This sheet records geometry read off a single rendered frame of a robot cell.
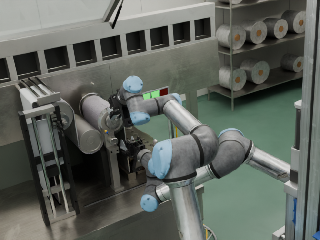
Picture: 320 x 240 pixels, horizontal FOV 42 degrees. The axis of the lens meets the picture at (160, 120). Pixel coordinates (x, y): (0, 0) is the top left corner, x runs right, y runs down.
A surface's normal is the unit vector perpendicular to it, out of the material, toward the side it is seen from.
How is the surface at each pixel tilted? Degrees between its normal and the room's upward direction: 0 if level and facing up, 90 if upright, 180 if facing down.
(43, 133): 90
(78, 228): 0
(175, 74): 90
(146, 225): 90
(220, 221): 0
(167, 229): 90
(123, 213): 0
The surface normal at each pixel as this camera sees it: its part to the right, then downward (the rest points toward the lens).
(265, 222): -0.08, -0.92
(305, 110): -0.79, 0.30
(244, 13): 0.50, 0.30
